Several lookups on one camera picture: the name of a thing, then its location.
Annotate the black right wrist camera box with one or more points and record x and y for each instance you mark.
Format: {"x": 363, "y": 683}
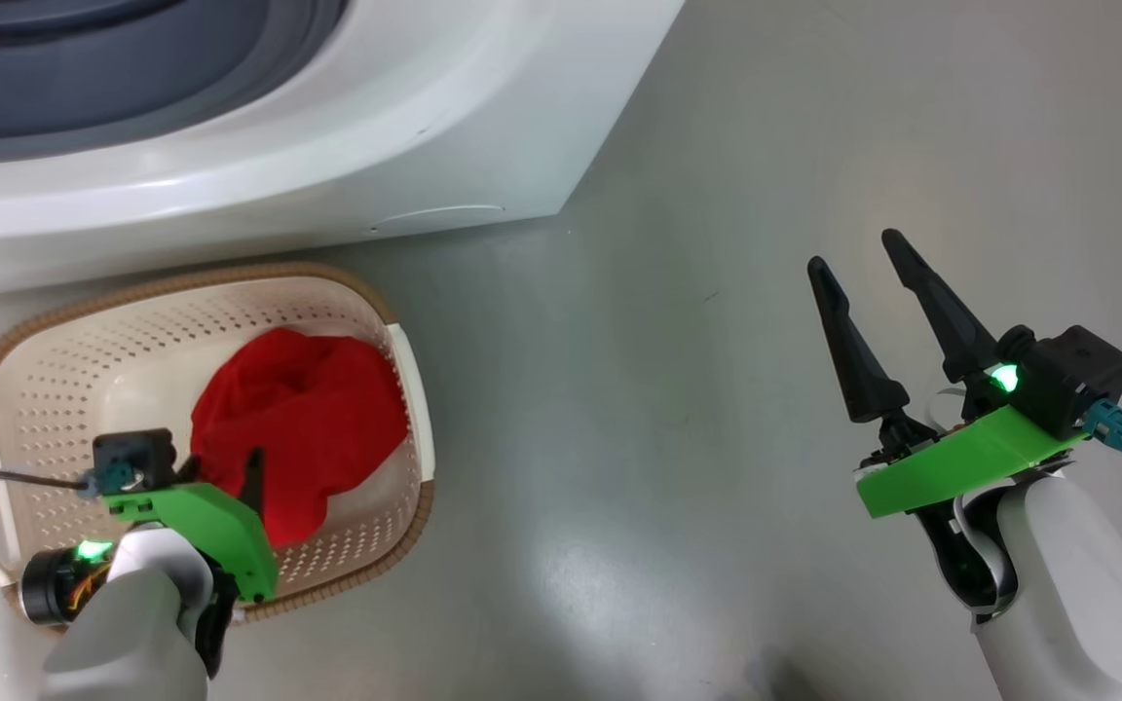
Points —
{"x": 1072, "y": 375}

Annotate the white front-load washing machine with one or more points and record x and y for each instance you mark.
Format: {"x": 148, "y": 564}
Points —
{"x": 376, "y": 127}

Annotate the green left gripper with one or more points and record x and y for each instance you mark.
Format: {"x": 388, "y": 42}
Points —
{"x": 215, "y": 521}

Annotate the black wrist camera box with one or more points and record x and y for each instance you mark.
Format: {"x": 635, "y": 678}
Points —
{"x": 132, "y": 453}
{"x": 1072, "y": 375}

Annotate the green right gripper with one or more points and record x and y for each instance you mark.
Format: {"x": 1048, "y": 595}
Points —
{"x": 970, "y": 453}

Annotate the red garment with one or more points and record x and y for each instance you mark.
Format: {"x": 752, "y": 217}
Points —
{"x": 308, "y": 409}

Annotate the round white filter cover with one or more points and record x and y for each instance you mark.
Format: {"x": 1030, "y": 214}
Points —
{"x": 439, "y": 218}

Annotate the grey washing machine door gasket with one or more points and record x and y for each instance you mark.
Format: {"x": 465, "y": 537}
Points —
{"x": 84, "y": 88}

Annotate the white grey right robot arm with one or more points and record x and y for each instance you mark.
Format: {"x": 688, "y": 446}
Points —
{"x": 1087, "y": 604}

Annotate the teal left camera connector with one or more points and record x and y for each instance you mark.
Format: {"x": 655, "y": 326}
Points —
{"x": 115, "y": 478}

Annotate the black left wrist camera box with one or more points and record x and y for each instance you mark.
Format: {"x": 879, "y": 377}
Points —
{"x": 132, "y": 453}

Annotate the cream laundry basket brown rim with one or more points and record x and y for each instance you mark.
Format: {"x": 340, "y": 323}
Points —
{"x": 84, "y": 350}

